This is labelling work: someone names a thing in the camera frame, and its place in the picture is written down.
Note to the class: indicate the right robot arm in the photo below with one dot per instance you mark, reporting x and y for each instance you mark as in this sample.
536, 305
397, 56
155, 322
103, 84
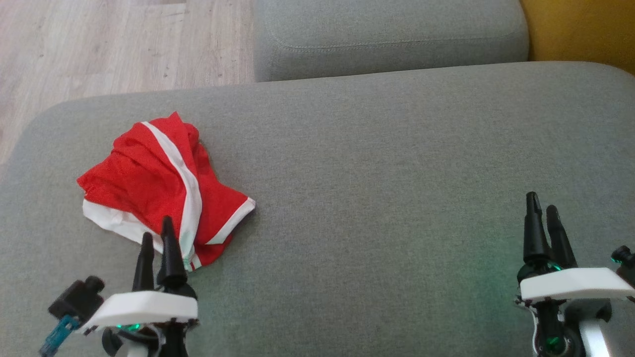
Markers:
593, 337

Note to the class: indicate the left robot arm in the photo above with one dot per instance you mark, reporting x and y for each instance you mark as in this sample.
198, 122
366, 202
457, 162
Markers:
131, 347

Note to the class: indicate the red shorts with white stripes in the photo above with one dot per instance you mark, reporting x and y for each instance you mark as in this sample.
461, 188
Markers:
149, 183

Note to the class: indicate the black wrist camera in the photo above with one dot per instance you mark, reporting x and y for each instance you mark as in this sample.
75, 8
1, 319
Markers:
626, 263
77, 300

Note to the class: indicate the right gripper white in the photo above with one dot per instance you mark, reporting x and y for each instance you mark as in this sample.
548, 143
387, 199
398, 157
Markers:
575, 285

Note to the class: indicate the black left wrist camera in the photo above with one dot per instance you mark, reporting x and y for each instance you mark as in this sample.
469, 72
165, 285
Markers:
77, 300

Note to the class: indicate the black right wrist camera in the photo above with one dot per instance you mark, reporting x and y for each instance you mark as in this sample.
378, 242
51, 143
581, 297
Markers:
626, 263

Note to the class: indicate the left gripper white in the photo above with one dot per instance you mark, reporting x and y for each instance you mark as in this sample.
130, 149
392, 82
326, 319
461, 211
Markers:
144, 307

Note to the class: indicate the wide yellow sofa backrest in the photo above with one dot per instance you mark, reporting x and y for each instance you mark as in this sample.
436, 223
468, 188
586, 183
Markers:
585, 29

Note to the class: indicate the large grey sofa seat cushion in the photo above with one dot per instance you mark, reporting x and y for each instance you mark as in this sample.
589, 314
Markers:
372, 173

